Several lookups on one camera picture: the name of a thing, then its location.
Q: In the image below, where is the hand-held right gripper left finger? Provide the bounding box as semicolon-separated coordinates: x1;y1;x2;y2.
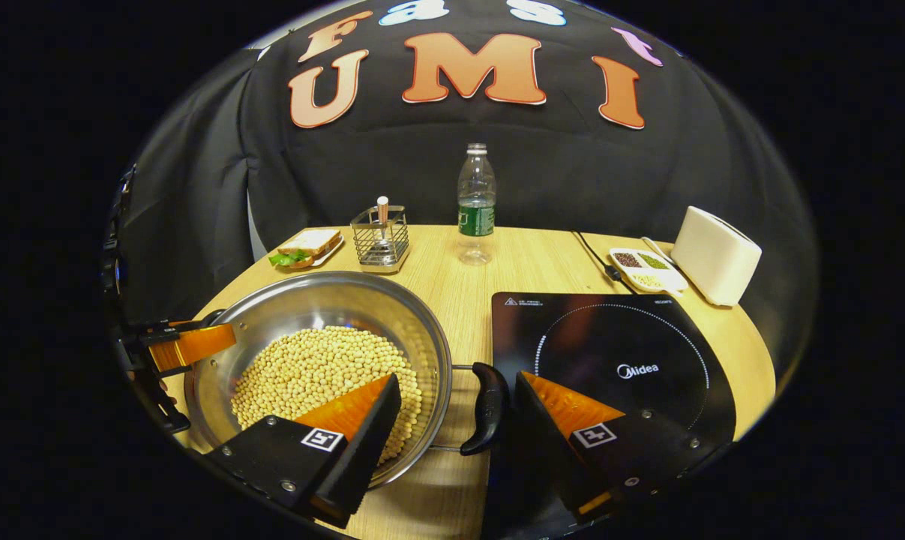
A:
205;373;403;529

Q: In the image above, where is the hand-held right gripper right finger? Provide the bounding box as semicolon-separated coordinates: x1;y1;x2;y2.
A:
514;370;731;527

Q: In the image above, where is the pile of yellow soybeans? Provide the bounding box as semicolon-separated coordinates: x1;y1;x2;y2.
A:
231;326;424;467

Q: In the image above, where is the black induction cooktop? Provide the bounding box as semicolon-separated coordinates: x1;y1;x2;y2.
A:
482;291;739;538

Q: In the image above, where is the stainless steel pot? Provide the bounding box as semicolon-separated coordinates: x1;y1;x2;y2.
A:
184;270;511;493

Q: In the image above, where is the sandwich with lettuce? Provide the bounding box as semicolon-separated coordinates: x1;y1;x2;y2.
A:
269;229;342;268

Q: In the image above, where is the small white plate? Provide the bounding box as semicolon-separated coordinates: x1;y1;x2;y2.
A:
278;235;346;270

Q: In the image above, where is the white divided dish of beans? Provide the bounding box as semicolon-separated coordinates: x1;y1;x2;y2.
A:
609;247;690;294

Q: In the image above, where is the clear plastic water bottle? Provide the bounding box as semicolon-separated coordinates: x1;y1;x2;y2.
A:
457;143;497;267

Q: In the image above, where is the white toaster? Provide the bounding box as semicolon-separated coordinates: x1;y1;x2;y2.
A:
670;205;763;308

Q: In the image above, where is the black backdrop cloth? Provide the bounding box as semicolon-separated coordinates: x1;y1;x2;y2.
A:
111;0;820;376

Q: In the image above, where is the black power cable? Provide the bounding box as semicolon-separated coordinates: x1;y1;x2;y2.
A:
571;231;634;294

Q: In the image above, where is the wire mesh utensil holder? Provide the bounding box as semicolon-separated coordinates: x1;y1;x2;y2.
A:
350;205;411;275

